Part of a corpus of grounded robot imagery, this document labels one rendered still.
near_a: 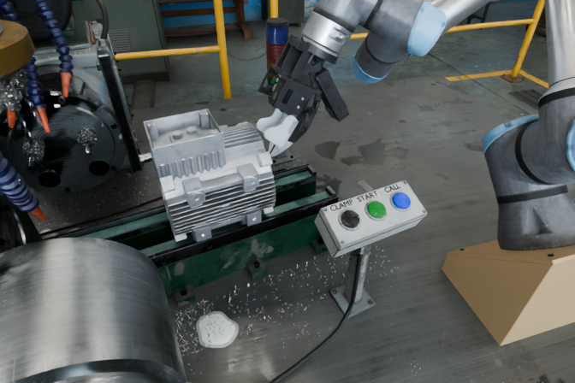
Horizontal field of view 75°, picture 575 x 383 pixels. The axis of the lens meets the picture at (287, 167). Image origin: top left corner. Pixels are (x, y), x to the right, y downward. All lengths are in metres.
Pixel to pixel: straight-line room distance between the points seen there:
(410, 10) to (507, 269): 0.46
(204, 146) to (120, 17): 3.12
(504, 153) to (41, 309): 0.73
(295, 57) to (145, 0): 3.09
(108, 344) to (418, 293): 0.63
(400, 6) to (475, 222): 0.63
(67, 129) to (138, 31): 2.88
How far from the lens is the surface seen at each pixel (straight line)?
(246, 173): 0.67
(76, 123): 0.90
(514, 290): 0.77
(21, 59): 0.59
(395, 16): 0.62
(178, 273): 0.81
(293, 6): 5.34
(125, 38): 3.76
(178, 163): 0.66
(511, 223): 0.81
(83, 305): 0.44
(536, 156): 0.74
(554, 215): 0.80
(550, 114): 0.72
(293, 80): 0.61
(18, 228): 0.84
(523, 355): 0.87
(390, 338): 0.80
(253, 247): 0.83
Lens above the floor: 1.48
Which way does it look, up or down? 36 degrees down
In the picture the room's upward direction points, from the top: straight up
